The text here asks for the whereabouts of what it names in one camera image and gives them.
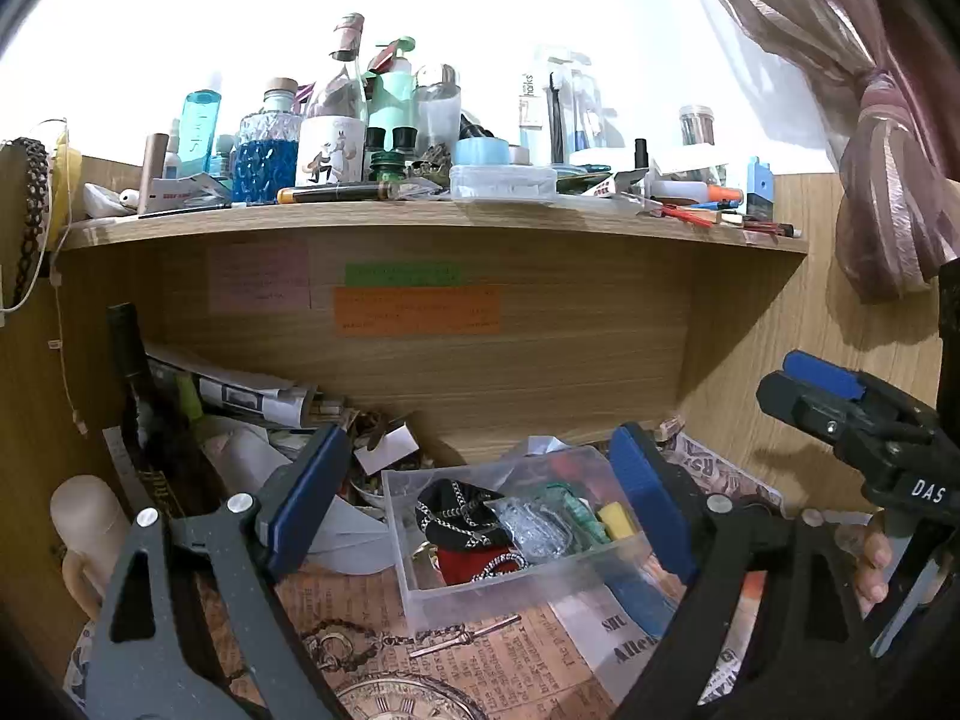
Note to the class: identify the white earbud case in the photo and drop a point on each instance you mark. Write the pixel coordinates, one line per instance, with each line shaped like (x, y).
(112, 201)

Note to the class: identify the black and gold pen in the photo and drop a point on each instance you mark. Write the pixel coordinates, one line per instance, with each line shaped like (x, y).
(330, 193)

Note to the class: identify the dark wine bottle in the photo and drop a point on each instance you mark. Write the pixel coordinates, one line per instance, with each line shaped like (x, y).
(142, 420)

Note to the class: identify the glass jar with dark contents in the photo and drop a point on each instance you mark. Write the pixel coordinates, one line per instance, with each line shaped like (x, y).
(697, 126)

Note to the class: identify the orange marker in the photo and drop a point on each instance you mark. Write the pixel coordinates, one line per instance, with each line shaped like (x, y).
(724, 194)

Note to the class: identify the brown cardboard tube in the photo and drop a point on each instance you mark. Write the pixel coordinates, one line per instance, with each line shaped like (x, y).
(154, 161)

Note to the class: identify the light blue tape roll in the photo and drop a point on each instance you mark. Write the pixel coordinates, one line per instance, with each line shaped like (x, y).
(484, 151)

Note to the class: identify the clear plastic box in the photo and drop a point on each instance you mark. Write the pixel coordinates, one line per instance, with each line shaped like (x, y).
(525, 589)

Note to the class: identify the orange sticky note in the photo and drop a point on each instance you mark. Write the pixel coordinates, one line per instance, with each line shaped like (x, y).
(416, 311)

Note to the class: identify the mint green pump bottle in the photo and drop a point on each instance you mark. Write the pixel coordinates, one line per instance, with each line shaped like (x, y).
(394, 90)

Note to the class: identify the person's right hand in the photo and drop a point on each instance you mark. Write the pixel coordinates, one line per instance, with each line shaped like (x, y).
(872, 566)

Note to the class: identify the toothbrush package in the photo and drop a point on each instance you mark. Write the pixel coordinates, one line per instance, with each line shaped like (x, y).
(559, 105)

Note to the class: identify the wooden shelf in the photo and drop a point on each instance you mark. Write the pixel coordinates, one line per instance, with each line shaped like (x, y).
(450, 221)

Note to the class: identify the small white paper box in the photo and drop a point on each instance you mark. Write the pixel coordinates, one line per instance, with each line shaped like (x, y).
(386, 450)

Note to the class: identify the turquoise plastic bottle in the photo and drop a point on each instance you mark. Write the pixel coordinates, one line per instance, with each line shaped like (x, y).
(200, 131)

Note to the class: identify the rolled newspaper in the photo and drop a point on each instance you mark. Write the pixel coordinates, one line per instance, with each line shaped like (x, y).
(240, 394)

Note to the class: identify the blue faceted glass bottle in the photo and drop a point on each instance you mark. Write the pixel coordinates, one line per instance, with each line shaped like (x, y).
(264, 165)

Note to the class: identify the green cloth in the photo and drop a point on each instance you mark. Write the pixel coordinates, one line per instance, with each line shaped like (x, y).
(577, 510)

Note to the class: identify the black twin-cap bottles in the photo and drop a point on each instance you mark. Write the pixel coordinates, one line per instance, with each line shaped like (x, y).
(391, 142)

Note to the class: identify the clear bottle with cartoon label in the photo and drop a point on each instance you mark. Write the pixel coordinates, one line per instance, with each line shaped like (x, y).
(330, 150)

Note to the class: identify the stack of books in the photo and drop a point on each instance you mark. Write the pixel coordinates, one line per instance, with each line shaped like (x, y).
(330, 414)

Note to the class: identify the white carton with red print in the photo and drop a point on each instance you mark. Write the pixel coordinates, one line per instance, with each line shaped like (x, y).
(184, 193)

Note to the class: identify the yellow sponge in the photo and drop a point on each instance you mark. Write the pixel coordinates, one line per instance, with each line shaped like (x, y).
(615, 519)

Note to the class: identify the red cloth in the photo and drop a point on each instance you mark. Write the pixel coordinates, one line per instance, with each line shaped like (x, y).
(461, 566)

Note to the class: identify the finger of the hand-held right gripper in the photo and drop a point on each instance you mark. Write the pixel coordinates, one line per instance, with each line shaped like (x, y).
(795, 409)
(821, 373)

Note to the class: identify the mauve striped curtain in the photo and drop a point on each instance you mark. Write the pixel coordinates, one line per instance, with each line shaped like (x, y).
(892, 187)

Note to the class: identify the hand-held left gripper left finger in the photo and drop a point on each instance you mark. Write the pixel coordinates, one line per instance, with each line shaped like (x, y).
(304, 502)

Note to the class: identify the clear lidded plastic container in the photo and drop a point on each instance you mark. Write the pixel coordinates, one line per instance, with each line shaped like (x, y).
(502, 181)

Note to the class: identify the blue plastic box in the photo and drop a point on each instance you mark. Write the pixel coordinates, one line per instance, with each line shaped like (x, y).
(759, 191)

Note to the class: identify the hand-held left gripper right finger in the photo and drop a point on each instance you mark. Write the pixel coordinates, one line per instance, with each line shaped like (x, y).
(652, 502)

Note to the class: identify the pink sticky note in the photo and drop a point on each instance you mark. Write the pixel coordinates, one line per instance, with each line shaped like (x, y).
(259, 277)

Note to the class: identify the small black-capped bottle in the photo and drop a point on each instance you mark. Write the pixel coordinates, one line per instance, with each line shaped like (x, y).
(641, 154)

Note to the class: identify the yellow hanging item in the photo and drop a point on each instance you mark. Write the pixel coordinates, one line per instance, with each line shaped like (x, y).
(69, 180)

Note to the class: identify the black lace band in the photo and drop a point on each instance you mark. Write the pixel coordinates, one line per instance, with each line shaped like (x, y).
(31, 210)

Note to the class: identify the glass bottle with silver cap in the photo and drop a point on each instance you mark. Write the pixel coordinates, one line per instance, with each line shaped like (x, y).
(436, 109)

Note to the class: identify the silver mesh scrunchie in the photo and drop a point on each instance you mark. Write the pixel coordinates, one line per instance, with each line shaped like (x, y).
(536, 529)

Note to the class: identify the green sticky note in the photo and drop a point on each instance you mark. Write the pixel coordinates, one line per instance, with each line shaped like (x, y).
(405, 274)

